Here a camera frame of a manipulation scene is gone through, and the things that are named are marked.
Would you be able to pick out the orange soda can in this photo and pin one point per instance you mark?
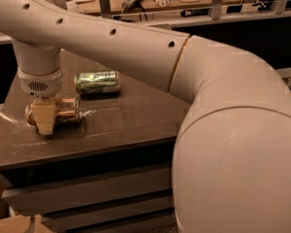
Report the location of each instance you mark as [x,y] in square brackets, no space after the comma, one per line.
[68,110]

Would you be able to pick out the grey drawer cabinet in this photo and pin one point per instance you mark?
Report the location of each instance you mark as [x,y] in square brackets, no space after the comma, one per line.
[109,173]

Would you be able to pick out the cardboard box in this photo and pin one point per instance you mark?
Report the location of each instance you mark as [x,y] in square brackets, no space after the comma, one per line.
[22,224]

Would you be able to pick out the right metal post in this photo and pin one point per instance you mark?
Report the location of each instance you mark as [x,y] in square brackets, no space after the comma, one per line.
[216,9]

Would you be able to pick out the left metal post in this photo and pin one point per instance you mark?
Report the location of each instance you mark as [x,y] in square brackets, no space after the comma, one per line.
[105,8]

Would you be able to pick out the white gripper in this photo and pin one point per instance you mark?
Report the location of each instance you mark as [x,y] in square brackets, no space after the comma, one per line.
[39,85]

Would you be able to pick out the green soda can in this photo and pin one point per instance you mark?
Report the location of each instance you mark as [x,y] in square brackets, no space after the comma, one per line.
[97,82]

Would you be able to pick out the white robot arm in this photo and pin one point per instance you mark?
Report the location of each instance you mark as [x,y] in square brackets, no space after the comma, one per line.
[232,158]

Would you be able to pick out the metal post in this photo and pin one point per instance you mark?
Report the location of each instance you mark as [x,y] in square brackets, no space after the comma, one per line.
[105,8]
[216,9]

